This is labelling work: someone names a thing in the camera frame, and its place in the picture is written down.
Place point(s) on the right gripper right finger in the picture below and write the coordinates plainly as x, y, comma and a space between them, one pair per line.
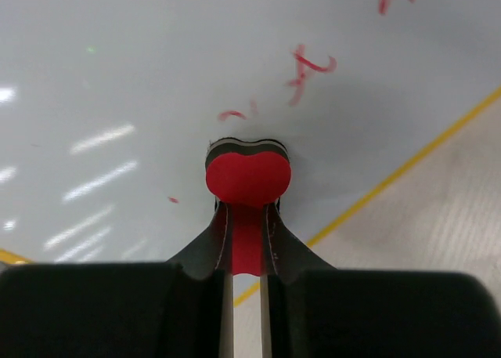
312, 309

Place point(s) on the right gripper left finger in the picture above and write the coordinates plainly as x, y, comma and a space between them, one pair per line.
178, 308

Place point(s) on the yellow framed whiteboard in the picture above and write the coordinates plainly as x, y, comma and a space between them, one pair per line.
108, 107

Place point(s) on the red bone-shaped eraser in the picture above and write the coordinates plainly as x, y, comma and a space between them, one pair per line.
247, 176

